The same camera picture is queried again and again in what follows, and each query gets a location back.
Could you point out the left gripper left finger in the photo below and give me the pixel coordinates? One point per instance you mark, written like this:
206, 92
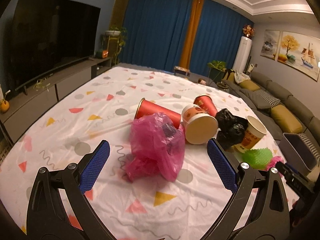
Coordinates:
46, 215

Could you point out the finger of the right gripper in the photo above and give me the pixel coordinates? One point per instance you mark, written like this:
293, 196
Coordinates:
292, 176

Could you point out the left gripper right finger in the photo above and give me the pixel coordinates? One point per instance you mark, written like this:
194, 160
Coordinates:
258, 206

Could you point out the pink plastic bag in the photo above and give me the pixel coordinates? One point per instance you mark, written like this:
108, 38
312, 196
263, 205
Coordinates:
157, 148
273, 162

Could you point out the green foam mesh sleeve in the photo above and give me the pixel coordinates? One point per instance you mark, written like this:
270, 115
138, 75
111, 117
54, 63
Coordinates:
257, 158

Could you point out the yellow paper cup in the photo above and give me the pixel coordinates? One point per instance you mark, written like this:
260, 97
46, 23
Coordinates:
253, 134

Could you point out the black plastic bag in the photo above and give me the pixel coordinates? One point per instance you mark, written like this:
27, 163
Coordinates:
232, 128

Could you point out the orange white paper bowl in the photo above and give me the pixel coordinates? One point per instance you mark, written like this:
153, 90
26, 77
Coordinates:
199, 126

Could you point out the red paper cup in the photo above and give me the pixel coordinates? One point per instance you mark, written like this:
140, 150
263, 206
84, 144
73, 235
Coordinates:
205, 102
146, 107

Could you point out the dark grey trash bin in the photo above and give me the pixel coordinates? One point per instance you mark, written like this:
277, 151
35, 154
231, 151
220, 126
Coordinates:
297, 153

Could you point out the near patterned cushion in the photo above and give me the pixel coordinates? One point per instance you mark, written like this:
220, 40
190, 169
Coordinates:
310, 145

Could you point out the yellow sofa cushion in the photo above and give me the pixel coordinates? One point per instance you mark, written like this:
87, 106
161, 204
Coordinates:
285, 120

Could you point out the grey sectional sofa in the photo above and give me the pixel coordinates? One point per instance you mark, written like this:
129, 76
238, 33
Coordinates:
307, 119

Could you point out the black white patterned cushion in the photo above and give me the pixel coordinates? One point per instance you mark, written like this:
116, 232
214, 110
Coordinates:
272, 100

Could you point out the grey sofa cushion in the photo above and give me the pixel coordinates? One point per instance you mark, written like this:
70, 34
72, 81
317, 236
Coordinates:
253, 100

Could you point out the far yellow cushion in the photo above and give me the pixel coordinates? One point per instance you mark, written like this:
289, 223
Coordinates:
249, 85

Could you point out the white cloth on sofa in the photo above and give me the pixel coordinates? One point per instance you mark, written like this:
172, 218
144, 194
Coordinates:
240, 77

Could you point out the patterned white table cloth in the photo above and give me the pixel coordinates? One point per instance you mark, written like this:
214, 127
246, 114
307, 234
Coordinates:
103, 109

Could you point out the grey tv cabinet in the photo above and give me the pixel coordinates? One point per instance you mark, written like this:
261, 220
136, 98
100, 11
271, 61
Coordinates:
28, 106

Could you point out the sailing ship painting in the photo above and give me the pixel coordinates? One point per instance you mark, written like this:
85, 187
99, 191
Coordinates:
300, 52

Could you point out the white standing air conditioner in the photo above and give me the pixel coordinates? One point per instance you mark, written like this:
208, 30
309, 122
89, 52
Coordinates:
242, 54

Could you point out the left small landscape painting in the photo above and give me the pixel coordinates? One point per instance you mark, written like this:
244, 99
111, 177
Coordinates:
270, 44

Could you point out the potted green floor plant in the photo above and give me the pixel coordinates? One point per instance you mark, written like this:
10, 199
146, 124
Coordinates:
216, 70

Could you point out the flower arrangement on conditioner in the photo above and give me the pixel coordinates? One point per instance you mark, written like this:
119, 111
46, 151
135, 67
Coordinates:
248, 31

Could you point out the orange glowing lamp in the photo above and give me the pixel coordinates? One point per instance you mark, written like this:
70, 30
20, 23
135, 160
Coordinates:
101, 54

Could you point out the black flat television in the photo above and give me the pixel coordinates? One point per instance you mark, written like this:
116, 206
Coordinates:
49, 34

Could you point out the trailing plant on stand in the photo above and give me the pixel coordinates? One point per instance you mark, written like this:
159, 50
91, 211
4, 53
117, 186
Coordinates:
114, 41

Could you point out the orange curtain strip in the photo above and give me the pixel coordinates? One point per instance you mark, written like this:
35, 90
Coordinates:
194, 19

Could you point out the blue curtain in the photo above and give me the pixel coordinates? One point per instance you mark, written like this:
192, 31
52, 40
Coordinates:
156, 31

